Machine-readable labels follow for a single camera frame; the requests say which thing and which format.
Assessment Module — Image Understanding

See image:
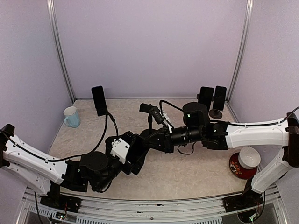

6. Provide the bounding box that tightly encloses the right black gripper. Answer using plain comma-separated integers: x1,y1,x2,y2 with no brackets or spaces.
142,125,204,153

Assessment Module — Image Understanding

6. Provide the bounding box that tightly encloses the grey round-base phone stand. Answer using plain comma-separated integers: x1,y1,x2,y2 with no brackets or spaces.
208,109,223,119

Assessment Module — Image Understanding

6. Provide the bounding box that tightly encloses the black phone blue edge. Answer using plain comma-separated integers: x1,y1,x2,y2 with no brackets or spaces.
91,86,108,117
213,86,227,111

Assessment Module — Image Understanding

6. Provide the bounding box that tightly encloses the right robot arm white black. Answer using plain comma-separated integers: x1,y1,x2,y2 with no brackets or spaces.
142,102,299,207

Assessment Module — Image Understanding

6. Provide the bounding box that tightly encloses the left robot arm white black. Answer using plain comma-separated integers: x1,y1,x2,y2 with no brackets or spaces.
0,124,149,208

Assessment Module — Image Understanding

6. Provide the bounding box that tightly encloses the light blue white cup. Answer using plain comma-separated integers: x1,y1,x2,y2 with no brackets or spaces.
63,106,80,128

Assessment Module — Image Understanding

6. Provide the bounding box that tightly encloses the red floral plate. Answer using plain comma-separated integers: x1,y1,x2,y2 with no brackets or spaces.
229,153,257,180

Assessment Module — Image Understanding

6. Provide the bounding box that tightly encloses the white bowl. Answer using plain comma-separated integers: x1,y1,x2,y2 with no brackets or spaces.
238,147,261,170

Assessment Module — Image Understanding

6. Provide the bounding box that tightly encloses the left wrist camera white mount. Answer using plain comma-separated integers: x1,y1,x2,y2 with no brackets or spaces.
110,131,136,164

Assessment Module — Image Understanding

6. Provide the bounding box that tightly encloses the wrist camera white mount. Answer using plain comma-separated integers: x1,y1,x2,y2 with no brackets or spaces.
110,131,136,164
149,106,174,132

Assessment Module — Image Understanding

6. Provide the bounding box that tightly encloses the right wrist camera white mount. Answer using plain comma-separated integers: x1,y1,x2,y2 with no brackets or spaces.
149,106,174,132

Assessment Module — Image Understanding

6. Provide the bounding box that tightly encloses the front aluminium rail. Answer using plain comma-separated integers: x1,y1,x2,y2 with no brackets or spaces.
16,186,288,224

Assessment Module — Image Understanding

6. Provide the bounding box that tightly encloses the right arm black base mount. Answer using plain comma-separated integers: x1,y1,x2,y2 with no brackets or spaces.
223,195,264,213

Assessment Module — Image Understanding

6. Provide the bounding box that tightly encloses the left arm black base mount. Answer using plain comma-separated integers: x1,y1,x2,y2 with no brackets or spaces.
40,195,82,213

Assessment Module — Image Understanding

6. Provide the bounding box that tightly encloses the right aluminium frame post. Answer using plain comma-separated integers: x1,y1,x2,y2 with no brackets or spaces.
226,0,254,104

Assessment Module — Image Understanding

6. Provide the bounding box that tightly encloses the aluminium frame post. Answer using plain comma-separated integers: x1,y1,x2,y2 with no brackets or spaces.
47,0,76,104
226,0,254,104

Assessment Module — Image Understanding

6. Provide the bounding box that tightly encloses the left aluminium frame post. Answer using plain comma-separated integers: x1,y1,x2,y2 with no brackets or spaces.
47,0,76,104

